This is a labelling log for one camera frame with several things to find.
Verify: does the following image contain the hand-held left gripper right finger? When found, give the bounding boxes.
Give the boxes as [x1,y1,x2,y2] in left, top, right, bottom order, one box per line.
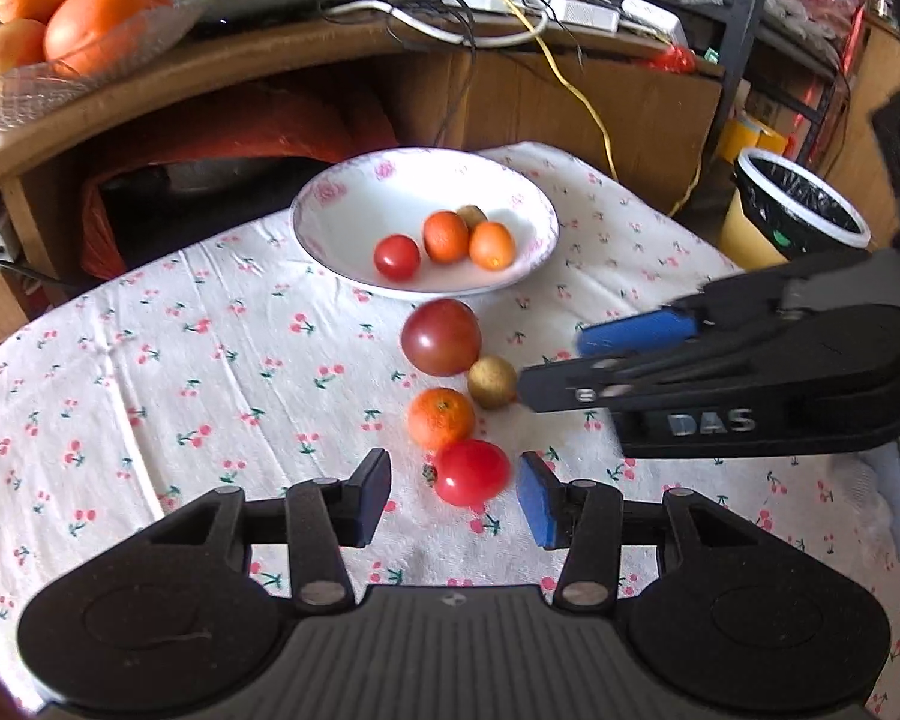
[516,451,766,612]

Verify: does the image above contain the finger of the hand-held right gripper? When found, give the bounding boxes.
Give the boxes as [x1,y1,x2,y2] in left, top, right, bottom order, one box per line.
[576,264,796,358]
[516,349,728,415]

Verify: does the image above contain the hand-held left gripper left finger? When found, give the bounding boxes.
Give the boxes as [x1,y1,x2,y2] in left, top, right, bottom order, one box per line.
[146,448,392,610]

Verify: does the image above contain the bright red cherry tomato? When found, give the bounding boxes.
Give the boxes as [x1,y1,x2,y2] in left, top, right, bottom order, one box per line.
[424,439,511,508]

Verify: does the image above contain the white floral bowl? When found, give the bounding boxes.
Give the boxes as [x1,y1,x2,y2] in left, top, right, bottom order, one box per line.
[290,148,560,299]

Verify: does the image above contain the small orange mandarin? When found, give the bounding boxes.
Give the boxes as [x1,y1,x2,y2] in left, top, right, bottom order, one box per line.
[422,211,471,265]
[408,388,475,449]
[469,221,515,272]

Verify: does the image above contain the dark red tomato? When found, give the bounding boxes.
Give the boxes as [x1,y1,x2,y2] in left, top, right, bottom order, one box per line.
[400,298,483,377]

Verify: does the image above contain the yellow trash bin black bag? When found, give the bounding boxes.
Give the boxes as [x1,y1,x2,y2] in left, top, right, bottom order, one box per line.
[720,148,871,271]

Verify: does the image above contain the small red cherry tomato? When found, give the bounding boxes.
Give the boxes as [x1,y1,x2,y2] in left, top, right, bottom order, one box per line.
[373,234,422,280]

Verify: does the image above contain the white cherry print tablecloth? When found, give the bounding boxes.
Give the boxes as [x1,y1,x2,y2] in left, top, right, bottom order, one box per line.
[0,141,900,720]

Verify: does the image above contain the black metal shelf rack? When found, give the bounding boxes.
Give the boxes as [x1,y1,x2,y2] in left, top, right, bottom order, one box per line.
[709,0,875,170]

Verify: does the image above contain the white power adapter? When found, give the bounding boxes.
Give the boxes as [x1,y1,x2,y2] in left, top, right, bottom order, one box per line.
[553,0,620,32]

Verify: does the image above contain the red plastic bag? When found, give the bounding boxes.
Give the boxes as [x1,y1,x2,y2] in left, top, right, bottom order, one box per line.
[79,81,400,280]

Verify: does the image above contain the wooden desk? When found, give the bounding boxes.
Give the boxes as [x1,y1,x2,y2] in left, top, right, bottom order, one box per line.
[0,7,725,305]

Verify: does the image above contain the clear glass fruit plate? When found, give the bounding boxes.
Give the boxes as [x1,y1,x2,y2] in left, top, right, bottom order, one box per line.
[0,0,207,140]

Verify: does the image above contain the yellow apple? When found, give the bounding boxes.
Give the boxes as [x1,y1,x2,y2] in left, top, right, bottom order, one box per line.
[0,19,46,91]

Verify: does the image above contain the yellow cable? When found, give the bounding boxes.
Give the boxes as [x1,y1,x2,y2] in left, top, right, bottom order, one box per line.
[202,0,702,218]

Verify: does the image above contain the white cable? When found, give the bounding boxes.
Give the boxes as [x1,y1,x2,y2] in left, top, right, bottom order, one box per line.
[322,0,550,47]

